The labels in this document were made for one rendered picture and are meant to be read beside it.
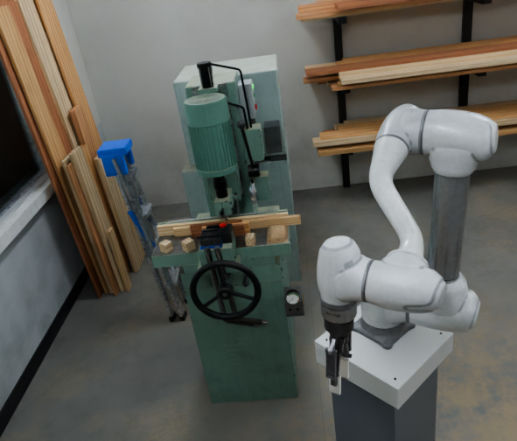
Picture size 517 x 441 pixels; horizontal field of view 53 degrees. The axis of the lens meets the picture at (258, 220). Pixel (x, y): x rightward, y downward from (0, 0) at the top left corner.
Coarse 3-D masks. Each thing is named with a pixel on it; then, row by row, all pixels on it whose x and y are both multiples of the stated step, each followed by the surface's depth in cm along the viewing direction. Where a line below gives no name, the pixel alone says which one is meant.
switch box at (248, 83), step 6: (240, 84) 230; (246, 84) 229; (240, 90) 230; (246, 90) 230; (252, 90) 233; (240, 96) 232; (252, 96) 232; (240, 102) 233; (252, 102) 233; (246, 108) 234; (252, 108) 234; (246, 114) 235; (252, 114) 235
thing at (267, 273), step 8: (264, 208) 270; (272, 208) 269; (200, 216) 272; (208, 216) 271; (280, 256) 232; (280, 264) 226; (184, 272) 226; (192, 272) 225; (240, 272) 224; (256, 272) 224; (264, 272) 224; (272, 272) 224; (280, 272) 224; (184, 280) 227; (200, 280) 227; (208, 280) 227; (232, 280) 226; (240, 280) 226; (248, 280) 226; (264, 280) 226; (272, 280) 226; (280, 280) 225; (184, 288) 229; (200, 288) 229
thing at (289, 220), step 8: (280, 216) 230; (288, 216) 229; (296, 216) 228; (256, 224) 230; (264, 224) 230; (272, 224) 230; (280, 224) 230; (288, 224) 230; (296, 224) 230; (176, 232) 234; (184, 232) 233
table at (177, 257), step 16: (160, 240) 234; (176, 240) 232; (240, 240) 224; (256, 240) 222; (288, 240) 219; (160, 256) 222; (176, 256) 221; (192, 256) 221; (240, 256) 218; (256, 256) 220; (208, 272) 213
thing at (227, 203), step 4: (228, 188) 233; (228, 192) 228; (232, 192) 232; (216, 196) 227; (228, 196) 225; (232, 196) 231; (216, 200) 223; (220, 200) 222; (224, 200) 222; (228, 200) 221; (232, 200) 229; (216, 204) 222; (220, 204) 222; (224, 204) 222; (228, 204) 222; (232, 204) 228; (216, 208) 223; (220, 208) 223; (224, 208) 223; (228, 208) 223; (232, 208) 224; (216, 212) 224; (224, 212) 223; (228, 212) 223; (232, 212) 226
